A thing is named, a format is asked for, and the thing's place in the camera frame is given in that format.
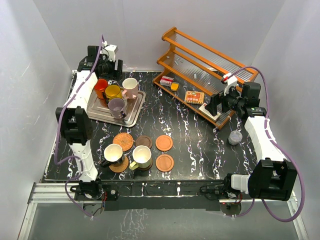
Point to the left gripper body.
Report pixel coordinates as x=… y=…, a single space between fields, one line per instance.
x=108 y=70

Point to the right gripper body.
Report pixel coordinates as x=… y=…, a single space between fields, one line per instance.
x=228 y=102

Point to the yellow cup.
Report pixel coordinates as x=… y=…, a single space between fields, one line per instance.
x=111 y=92

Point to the pink cup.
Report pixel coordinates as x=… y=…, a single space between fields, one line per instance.
x=130 y=89

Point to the purple cup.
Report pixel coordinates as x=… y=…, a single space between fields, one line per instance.
x=117 y=108

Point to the light wood coaster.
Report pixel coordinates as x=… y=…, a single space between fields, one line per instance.
x=164 y=143
x=164 y=163

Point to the woven rattan coaster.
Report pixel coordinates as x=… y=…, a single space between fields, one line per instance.
x=120 y=167
x=125 y=140

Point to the dark wood coaster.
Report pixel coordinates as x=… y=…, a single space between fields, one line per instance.
x=144 y=140
x=149 y=167

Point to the black cup white inside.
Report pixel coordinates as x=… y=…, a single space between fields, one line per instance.
x=113 y=156

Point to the pale green cup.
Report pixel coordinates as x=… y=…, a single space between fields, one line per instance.
x=142 y=158

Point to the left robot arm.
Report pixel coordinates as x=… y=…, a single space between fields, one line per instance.
x=74 y=124

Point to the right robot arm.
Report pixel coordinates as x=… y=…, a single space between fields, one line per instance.
x=274 y=176

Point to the orange-red cup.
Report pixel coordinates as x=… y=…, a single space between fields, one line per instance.
x=100 y=87

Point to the white stapler box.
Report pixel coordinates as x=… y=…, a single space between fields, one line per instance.
x=208 y=114

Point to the orange spiral notebook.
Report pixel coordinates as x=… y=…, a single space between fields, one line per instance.
x=194 y=97

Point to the wooden shelf rack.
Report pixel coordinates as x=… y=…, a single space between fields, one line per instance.
x=199 y=67

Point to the metal tray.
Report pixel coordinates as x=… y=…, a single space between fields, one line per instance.
x=97 y=109

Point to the small orange box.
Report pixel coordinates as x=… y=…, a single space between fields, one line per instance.
x=174 y=86

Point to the red white small box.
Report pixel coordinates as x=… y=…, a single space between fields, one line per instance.
x=166 y=81

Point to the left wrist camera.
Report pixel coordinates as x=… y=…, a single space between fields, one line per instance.
x=109 y=50

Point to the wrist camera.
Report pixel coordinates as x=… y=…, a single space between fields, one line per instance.
x=109 y=50
x=230 y=81

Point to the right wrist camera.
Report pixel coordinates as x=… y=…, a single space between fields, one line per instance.
x=230 y=81

